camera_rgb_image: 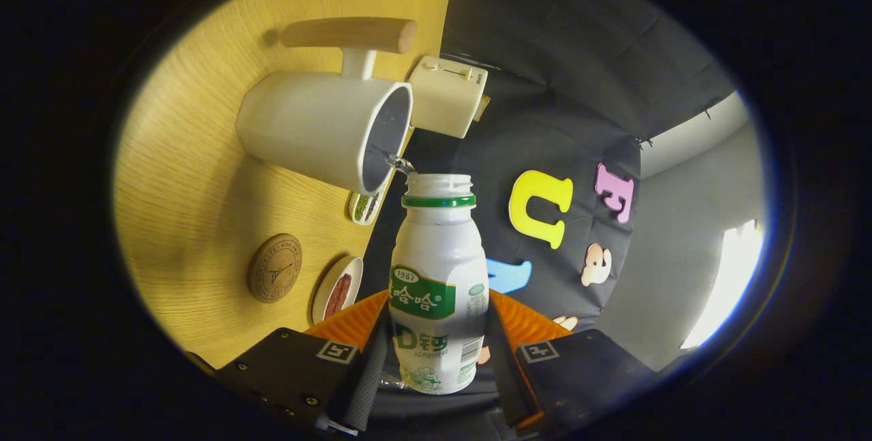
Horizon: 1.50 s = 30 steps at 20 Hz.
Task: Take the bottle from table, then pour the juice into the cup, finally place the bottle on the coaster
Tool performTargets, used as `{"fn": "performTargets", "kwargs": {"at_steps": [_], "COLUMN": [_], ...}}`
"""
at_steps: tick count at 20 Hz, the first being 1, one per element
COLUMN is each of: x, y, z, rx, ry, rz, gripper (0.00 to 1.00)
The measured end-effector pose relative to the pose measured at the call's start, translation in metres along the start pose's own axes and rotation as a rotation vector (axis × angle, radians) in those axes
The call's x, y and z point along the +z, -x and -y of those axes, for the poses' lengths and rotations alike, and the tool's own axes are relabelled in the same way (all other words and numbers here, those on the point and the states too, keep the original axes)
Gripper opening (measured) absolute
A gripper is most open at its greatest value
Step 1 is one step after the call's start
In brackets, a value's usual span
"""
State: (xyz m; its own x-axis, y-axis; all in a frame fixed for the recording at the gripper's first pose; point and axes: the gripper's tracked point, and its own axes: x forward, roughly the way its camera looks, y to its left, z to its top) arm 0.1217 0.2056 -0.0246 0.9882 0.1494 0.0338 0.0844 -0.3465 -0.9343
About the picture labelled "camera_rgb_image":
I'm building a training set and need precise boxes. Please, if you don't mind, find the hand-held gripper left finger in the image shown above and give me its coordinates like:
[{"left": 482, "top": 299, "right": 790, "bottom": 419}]
[{"left": 187, "top": 289, "right": 392, "bottom": 436}]

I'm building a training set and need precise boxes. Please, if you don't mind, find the white cup wooden handle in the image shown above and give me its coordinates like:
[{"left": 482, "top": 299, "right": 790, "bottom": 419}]
[{"left": 236, "top": 16, "right": 418, "bottom": 197}]

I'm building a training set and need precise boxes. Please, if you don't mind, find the white juice bottle green label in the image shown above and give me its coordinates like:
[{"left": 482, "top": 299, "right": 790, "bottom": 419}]
[{"left": 388, "top": 173, "right": 491, "bottom": 395}]

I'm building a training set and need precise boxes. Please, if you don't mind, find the black backdrop cloth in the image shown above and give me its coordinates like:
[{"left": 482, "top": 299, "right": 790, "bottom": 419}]
[{"left": 354, "top": 0, "right": 740, "bottom": 441}]

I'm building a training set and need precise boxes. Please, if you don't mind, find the white divided bean dish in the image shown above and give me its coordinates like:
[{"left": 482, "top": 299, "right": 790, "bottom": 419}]
[{"left": 347, "top": 189, "right": 384, "bottom": 226}]

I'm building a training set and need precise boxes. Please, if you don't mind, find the round wooden coaster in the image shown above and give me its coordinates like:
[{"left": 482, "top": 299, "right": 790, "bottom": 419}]
[{"left": 247, "top": 233, "right": 303, "bottom": 303}]

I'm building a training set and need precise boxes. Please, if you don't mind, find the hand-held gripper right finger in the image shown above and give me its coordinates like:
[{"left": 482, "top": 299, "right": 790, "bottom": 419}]
[{"left": 485, "top": 289, "right": 658, "bottom": 436}]

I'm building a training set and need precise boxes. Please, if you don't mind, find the white plate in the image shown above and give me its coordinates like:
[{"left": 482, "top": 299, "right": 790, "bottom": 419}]
[{"left": 311, "top": 255, "right": 364, "bottom": 325}]

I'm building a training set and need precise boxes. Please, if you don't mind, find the wooden table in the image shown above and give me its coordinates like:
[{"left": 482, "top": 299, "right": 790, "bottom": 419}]
[{"left": 112, "top": 0, "right": 461, "bottom": 370}]

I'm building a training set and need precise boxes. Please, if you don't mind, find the cream toaster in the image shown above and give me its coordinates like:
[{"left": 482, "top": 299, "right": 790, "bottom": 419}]
[{"left": 407, "top": 55, "right": 489, "bottom": 140}]

